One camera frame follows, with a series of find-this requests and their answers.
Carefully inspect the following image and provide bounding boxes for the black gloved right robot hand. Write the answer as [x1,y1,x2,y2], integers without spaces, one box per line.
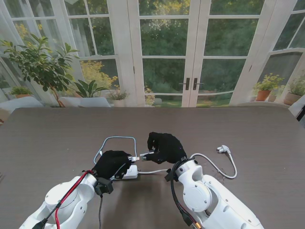
[146,132,188,165]

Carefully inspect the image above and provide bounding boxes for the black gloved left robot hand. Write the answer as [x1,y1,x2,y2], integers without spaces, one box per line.
[91,150,134,180]

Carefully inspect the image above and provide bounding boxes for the grey USB wall charger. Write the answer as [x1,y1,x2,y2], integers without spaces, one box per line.
[139,152,153,162]

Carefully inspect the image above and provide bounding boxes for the light blue USB cable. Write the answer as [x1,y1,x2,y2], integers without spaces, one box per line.
[94,136,140,167]

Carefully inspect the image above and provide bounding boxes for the white power strip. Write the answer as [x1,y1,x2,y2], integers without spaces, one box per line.
[114,164,139,181]

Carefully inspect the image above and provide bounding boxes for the printed garden window backdrop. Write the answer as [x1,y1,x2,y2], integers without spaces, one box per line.
[0,0,305,108]

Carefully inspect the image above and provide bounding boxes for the white panel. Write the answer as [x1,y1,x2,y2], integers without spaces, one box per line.
[288,94,305,122]

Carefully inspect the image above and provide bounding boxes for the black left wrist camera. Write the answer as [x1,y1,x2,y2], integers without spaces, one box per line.
[95,177,114,195]

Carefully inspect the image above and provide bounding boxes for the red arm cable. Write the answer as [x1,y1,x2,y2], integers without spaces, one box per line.
[54,169,96,229]

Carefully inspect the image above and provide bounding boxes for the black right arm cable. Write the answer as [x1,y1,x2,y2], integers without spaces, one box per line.
[164,162,198,227]

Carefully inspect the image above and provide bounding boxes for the grey camera cable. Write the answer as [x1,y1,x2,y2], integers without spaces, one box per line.
[97,193,103,229]

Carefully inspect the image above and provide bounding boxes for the white power cord with plug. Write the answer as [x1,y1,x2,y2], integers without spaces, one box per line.
[137,145,238,179]

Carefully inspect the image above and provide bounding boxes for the black USB arm cable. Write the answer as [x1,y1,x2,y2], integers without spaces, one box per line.
[33,200,63,229]

